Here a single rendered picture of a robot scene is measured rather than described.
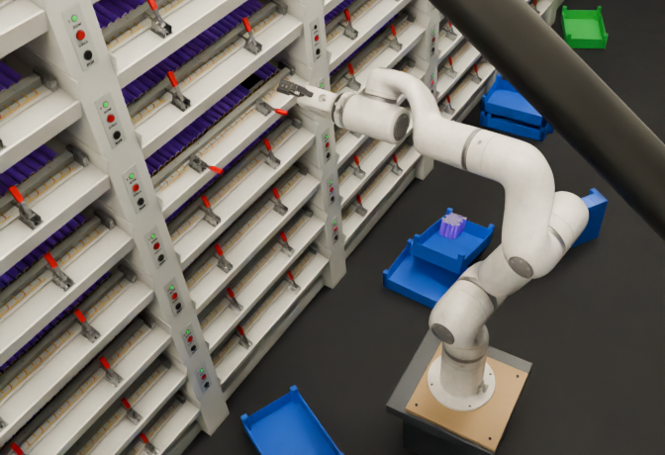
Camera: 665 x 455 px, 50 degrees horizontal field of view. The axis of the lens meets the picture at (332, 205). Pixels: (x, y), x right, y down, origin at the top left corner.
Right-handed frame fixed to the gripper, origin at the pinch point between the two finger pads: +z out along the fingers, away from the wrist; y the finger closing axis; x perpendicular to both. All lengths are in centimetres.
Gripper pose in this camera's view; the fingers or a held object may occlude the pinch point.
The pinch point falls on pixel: (292, 93)
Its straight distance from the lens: 174.0
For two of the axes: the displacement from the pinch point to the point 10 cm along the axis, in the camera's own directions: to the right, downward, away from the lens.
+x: 3.9, -9.2, 0.4
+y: 4.8, 2.4, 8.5
